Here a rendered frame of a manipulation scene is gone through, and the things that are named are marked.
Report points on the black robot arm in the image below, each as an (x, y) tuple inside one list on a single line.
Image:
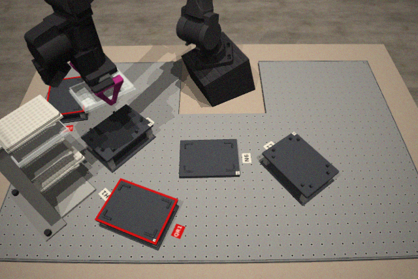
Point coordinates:
[(51, 42)]

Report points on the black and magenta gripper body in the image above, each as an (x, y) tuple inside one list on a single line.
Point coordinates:
[(105, 66)]

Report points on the white multi-well plate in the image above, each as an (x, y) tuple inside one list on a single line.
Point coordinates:
[(88, 101), (60, 169)]

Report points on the cream multiwell plate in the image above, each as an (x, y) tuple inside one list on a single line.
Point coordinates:
[(26, 121)]

